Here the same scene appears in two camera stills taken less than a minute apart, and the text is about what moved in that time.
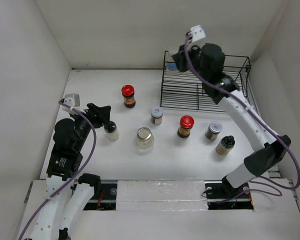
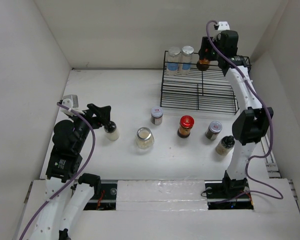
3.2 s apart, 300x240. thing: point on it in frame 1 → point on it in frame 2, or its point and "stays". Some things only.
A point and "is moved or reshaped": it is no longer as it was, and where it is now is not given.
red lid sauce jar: x=128 y=92 is moved or reshaped
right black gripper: x=180 y=58 → x=205 y=44
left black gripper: x=103 y=113 stays
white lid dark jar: x=156 y=115 stays
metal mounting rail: x=219 y=196 stays
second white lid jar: x=214 y=128 stays
